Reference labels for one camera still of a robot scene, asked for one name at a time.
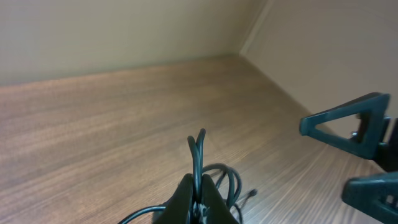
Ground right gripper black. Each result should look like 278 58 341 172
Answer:
299 92 397 224

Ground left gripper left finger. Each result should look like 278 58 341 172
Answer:
153 174 193 224

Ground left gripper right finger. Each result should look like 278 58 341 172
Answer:
201 174 238 224

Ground black usb cables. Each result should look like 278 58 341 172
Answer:
117 128 258 224

